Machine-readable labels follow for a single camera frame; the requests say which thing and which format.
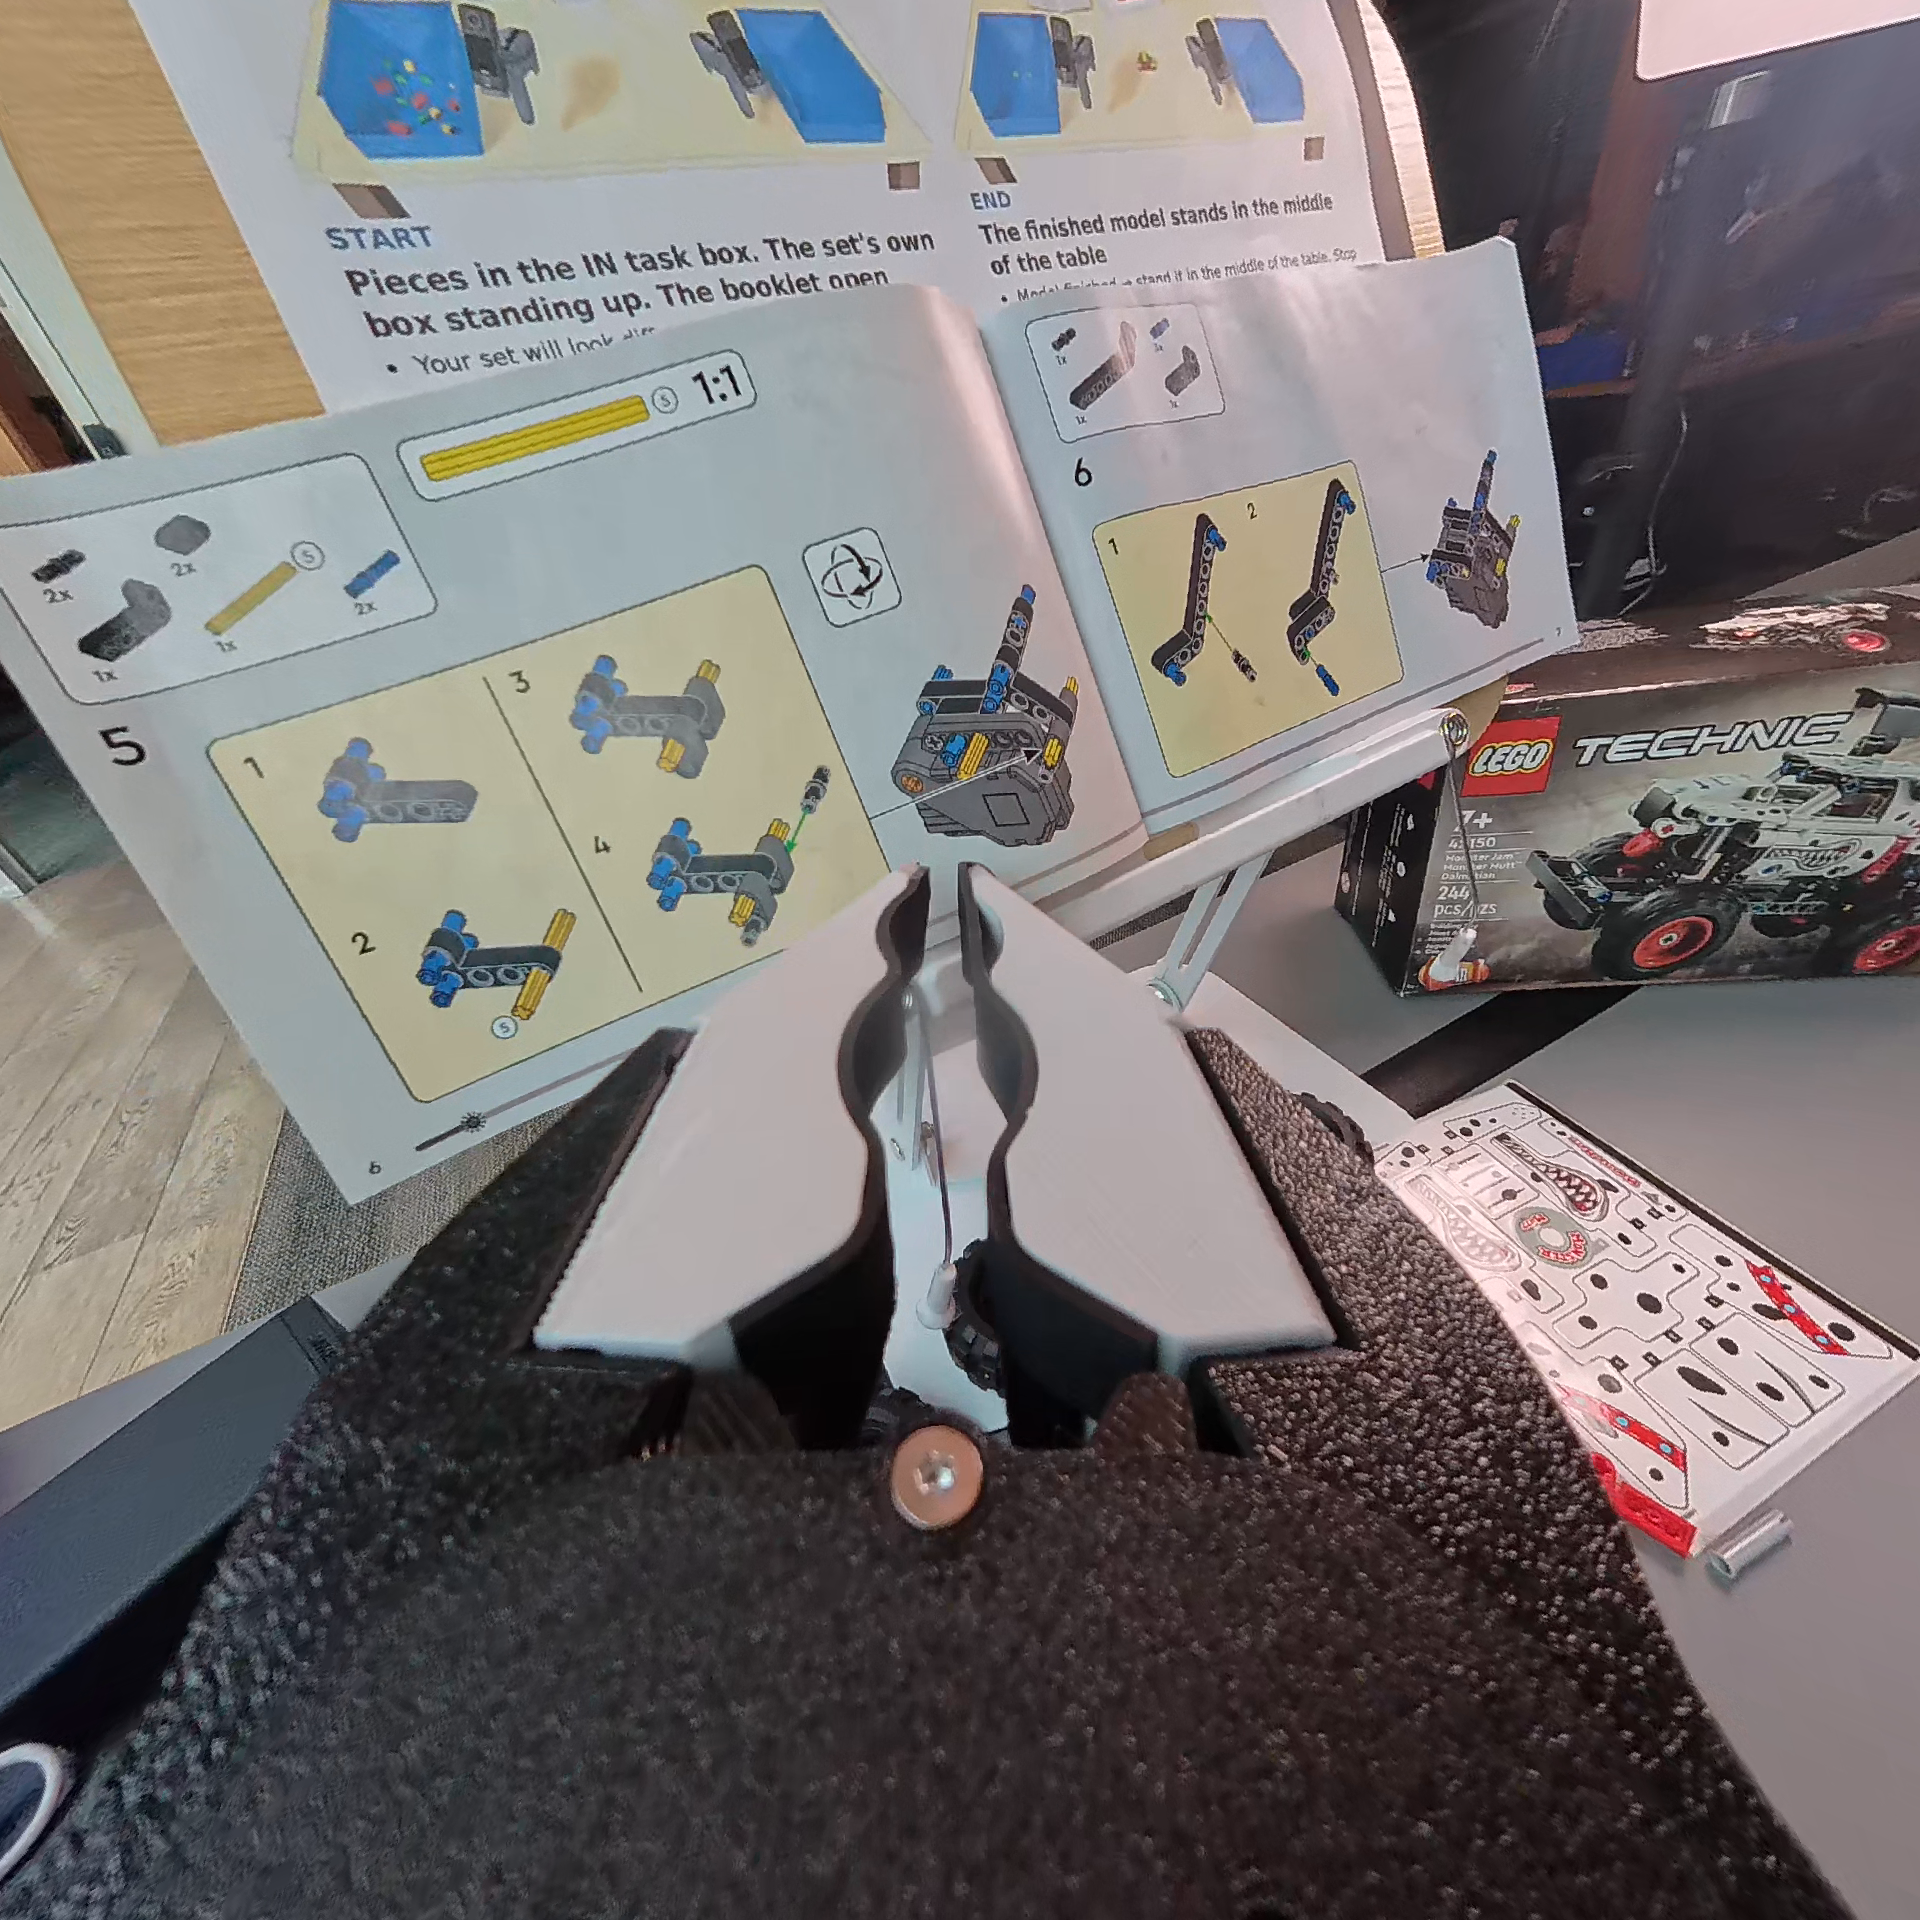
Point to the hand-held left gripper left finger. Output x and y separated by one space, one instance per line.
722 1185

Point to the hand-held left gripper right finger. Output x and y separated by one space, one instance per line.
1171 1185

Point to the toy instruction booklet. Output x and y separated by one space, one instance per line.
901 495

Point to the printed task instruction sheet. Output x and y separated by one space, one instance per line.
750 255

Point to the white book stand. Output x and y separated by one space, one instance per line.
1319 797

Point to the sticker sheet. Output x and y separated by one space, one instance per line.
1651 1319

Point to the toy set box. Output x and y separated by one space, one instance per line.
1651 839

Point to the grey toy tube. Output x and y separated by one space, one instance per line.
1750 1544

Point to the tape roll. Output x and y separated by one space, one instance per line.
62 1793

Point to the white light panel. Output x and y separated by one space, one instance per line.
1770 30

